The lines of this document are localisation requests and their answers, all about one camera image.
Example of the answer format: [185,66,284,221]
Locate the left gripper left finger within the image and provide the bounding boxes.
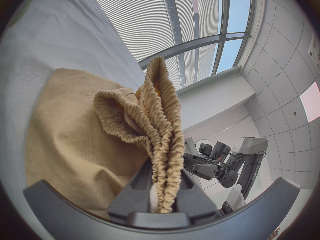
[107,158,154,221]

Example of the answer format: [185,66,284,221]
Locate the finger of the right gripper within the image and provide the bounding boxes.
[186,164,218,181]
[184,152,217,169]

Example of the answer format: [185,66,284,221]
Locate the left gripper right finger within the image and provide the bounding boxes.
[174,168,217,219]

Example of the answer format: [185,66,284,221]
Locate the mustard yellow shorts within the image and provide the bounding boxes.
[24,56,185,221]

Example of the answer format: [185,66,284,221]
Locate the bed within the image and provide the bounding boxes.
[0,0,147,192]

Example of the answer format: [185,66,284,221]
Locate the ceiling light panel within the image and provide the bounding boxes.
[299,81,320,122]

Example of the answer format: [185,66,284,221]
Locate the window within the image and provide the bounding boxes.
[87,0,265,96]

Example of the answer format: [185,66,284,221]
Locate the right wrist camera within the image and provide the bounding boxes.
[199,142,214,157]

